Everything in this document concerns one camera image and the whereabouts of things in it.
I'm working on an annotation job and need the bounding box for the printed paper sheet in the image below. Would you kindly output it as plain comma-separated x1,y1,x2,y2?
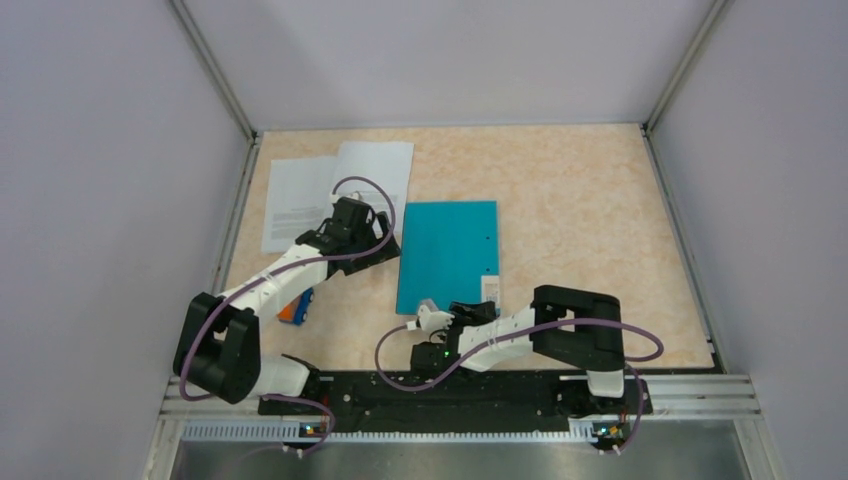
261,156,337,254
331,141,414,235

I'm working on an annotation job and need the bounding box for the teal black file folder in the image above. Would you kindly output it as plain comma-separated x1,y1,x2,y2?
395,200,501,315

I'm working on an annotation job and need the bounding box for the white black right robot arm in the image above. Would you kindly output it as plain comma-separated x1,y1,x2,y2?
410,285,627,412

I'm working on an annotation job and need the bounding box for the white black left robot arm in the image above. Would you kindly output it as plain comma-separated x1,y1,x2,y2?
172,197,400,414

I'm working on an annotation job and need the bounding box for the orange blue toy truck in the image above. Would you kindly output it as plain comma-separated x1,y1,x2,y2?
277,288,315,326

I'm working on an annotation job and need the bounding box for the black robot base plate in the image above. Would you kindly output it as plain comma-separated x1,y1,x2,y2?
258,354,654,439

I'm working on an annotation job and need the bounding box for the aluminium frame rail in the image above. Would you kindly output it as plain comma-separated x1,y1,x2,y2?
142,374,788,479

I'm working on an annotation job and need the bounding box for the left aluminium corner post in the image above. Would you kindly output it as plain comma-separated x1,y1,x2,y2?
166,0,258,144

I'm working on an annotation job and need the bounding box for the aluminium corner post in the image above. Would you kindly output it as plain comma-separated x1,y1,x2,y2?
642,0,734,137
166,0,258,144

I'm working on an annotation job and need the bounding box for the right aluminium corner post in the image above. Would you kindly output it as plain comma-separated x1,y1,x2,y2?
642,0,734,137

